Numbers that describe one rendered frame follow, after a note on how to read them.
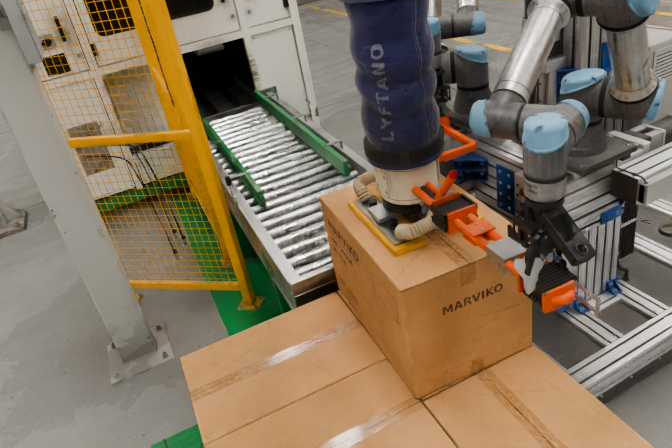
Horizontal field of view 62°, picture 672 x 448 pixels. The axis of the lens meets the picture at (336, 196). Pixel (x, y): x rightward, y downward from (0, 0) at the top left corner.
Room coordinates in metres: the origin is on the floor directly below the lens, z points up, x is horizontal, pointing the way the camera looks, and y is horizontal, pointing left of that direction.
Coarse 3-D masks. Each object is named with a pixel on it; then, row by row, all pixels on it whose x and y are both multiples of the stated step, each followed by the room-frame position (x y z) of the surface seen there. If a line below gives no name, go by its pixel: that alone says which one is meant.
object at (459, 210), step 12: (456, 192) 1.25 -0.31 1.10; (432, 204) 1.23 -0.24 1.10; (444, 204) 1.23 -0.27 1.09; (456, 204) 1.22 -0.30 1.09; (468, 204) 1.20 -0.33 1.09; (432, 216) 1.22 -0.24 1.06; (444, 216) 1.16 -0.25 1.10; (456, 216) 1.16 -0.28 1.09; (444, 228) 1.16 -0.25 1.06; (456, 228) 1.16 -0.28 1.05
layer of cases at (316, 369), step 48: (240, 336) 1.51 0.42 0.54; (288, 336) 1.46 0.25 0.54; (336, 336) 1.42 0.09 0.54; (192, 384) 1.33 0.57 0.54; (240, 384) 1.29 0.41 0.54; (288, 384) 1.25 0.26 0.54; (336, 384) 1.21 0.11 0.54; (384, 384) 1.18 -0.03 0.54; (480, 384) 1.11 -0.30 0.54; (528, 384) 1.08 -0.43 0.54; (576, 384) 1.05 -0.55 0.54; (240, 432) 1.11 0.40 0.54; (288, 432) 1.08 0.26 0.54; (336, 432) 1.05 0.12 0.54; (384, 432) 1.02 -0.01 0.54; (432, 432) 0.99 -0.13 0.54; (480, 432) 0.96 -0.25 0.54; (528, 432) 0.93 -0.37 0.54; (576, 432) 0.91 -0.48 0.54; (624, 432) 0.88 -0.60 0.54
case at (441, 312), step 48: (336, 192) 1.67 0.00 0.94; (336, 240) 1.57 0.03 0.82; (432, 240) 1.29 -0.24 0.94; (384, 288) 1.20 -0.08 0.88; (432, 288) 1.12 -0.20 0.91; (480, 288) 1.17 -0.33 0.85; (384, 336) 1.27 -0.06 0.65; (432, 336) 1.12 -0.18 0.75; (480, 336) 1.16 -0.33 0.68; (528, 336) 1.21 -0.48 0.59; (432, 384) 1.12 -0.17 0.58
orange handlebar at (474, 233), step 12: (444, 132) 1.71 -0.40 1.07; (456, 132) 1.66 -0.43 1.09; (468, 144) 1.56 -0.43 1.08; (444, 156) 1.52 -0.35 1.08; (456, 156) 1.53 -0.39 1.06; (420, 192) 1.32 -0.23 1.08; (468, 216) 1.17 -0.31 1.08; (468, 228) 1.10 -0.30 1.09; (480, 228) 1.09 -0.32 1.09; (492, 228) 1.08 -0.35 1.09; (468, 240) 1.09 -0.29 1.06; (480, 240) 1.05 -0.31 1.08; (516, 276) 0.92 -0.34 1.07; (552, 300) 0.82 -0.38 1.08; (564, 300) 0.81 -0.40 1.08
